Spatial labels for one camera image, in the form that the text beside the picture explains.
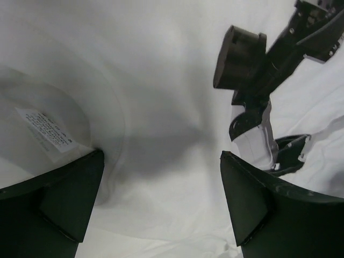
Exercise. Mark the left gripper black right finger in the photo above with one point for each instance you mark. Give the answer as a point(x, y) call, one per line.
point(273, 218)

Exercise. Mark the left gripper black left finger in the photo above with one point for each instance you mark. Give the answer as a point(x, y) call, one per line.
point(48, 215)

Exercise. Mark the white robot print t shirt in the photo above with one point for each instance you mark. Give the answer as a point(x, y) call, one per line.
point(163, 88)

